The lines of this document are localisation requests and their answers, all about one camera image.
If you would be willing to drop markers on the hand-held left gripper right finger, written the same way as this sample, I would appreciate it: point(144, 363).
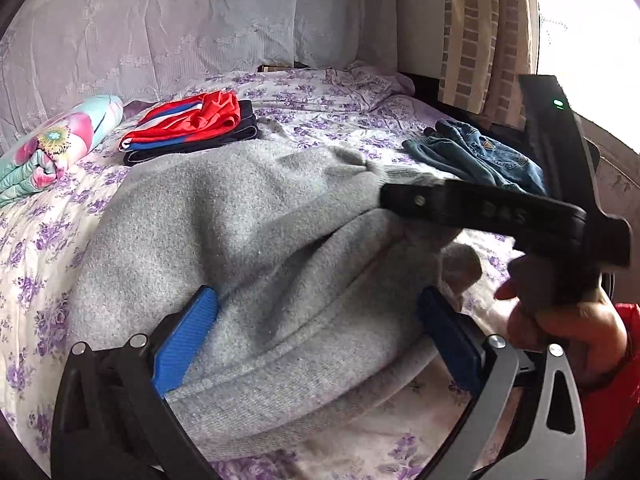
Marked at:
point(450, 340)

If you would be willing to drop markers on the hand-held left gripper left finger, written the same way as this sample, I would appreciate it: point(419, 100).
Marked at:
point(185, 340)

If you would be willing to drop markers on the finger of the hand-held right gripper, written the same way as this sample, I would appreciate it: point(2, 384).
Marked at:
point(415, 200)

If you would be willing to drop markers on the grey knitted sweater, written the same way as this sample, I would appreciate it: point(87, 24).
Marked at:
point(250, 240)

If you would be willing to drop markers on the person's red sleeved right forearm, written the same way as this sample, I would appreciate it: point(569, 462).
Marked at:
point(610, 410)

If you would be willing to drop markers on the person's right hand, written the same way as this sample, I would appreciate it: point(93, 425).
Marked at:
point(575, 330)

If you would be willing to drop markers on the blue denim jeans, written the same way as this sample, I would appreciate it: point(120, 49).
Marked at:
point(475, 155)

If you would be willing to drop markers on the purple floral bed sheet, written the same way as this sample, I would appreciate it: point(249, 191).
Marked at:
point(45, 270)

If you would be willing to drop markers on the beige checkered curtain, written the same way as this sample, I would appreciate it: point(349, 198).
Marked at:
point(470, 35)

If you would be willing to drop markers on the folded dark garment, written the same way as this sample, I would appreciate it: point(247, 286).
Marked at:
point(245, 130)

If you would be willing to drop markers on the window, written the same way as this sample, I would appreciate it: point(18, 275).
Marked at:
point(590, 35)

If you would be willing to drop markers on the folded red blue white shorts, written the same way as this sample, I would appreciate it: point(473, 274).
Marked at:
point(200, 115)

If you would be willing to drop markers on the folded teal pink floral quilt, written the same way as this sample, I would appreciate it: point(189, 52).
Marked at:
point(55, 145)

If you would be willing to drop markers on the lavender embossed wall cloth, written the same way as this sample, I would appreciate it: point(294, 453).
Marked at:
point(175, 20)

